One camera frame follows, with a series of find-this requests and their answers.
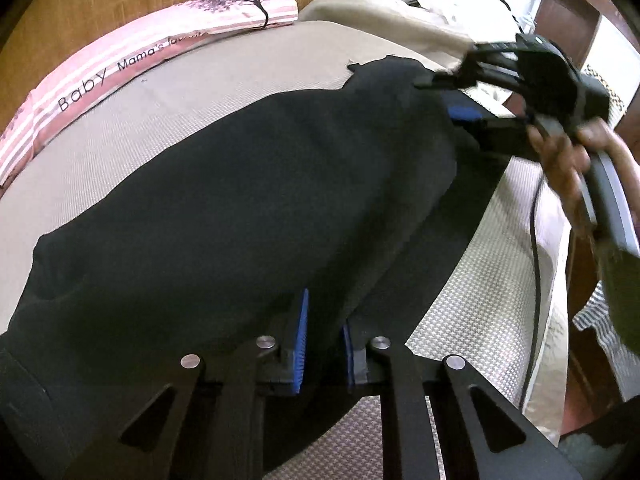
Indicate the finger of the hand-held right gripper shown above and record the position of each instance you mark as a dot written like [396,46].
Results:
[465,114]
[480,72]

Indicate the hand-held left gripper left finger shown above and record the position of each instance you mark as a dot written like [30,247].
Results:
[300,345]

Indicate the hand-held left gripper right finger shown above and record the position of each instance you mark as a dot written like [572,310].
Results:
[351,360]

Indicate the striped grey cloth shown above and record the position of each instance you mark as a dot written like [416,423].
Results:
[600,345]

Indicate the beige quilted mattress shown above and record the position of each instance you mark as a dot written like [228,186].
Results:
[550,335]

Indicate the beige blanket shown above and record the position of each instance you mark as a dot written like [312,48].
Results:
[380,25]

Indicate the beige woven bed mat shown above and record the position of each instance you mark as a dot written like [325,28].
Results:
[150,110]

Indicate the person's right hand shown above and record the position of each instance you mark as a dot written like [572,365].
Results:
[560,160]

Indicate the dark wooden cabinet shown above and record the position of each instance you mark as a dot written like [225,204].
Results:
[565,15]

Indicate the pink striped pillow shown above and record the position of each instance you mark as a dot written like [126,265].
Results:
[150,45]

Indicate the black pants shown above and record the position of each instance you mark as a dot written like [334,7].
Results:
[225,210]

